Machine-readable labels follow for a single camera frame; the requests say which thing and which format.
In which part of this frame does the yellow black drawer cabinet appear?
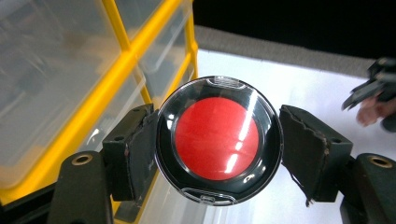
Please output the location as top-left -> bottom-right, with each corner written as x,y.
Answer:
0,0 -> 200,224

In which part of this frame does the set of clear drawers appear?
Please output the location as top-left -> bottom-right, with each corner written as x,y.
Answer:
0,0 -> 195,224

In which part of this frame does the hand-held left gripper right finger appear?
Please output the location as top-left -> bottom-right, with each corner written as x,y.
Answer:
278,105 -> 354,206

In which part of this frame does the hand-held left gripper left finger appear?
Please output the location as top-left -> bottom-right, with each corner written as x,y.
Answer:
102,103 -> 163,203

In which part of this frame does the round red black compact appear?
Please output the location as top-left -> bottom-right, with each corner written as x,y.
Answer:
154,75 -> 285,207

